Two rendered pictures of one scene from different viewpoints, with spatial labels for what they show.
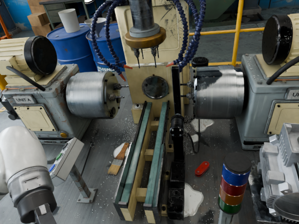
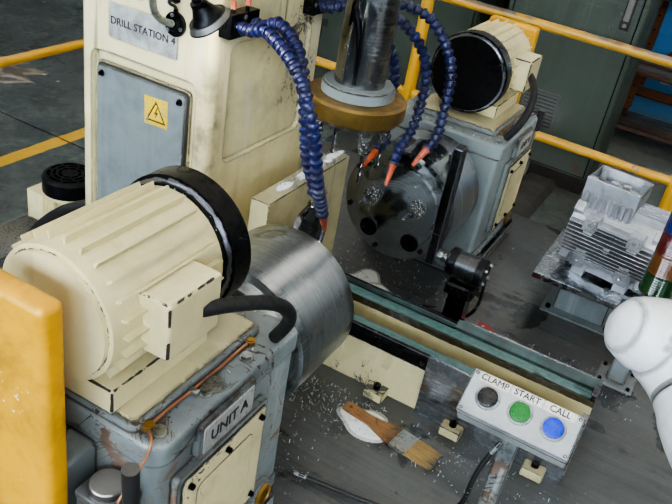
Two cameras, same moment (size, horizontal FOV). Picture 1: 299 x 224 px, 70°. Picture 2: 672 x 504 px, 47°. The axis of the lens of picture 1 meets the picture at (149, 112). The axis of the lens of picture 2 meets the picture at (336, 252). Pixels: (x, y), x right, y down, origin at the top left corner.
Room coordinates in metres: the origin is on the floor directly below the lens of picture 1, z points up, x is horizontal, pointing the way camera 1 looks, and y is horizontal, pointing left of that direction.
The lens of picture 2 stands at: (0.70, 1.26, 1.80)
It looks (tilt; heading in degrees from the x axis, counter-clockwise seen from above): 31 degrees down; 279
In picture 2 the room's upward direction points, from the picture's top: 10 degrees clockwise
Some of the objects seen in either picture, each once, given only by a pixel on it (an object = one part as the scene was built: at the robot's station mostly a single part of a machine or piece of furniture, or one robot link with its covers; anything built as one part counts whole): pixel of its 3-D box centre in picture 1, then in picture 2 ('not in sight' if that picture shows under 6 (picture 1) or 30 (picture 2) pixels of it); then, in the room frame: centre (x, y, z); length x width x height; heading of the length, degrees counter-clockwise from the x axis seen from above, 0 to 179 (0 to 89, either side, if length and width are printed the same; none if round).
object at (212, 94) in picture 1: (221, 92); (418, 188); (0.80, -0.35, 1.04); 0.41 x 0.25 x 0.25; 75
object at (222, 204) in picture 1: (230, 199); (658, 282); (0.29, -0.18, 1.05); 0.06 x 0.06 x 0.04
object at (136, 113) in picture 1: (139, 113); not in sight; (0.98, 0.06, 0.86); 0.07 x 0.06 x 0.12; 75
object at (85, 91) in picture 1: (86, 95); (242, 329); (0.98, 0.31, 1.04); 0.37 x 0.25 x 0.25; 75
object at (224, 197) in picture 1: (232, 190); (666, 263); (0.29, -0.18, 1.10); 0.06 x 0.06 x 0.04
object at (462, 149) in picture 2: (176, 94); (446, 206); (0.73, -0.13, 1.12); 0.04 x 0.03 x 0.26; 165
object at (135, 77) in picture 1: (157, 88); (277, 244); (1.04, -0.07, 0.97); 0.30 x 0.11 x 0.34; 75
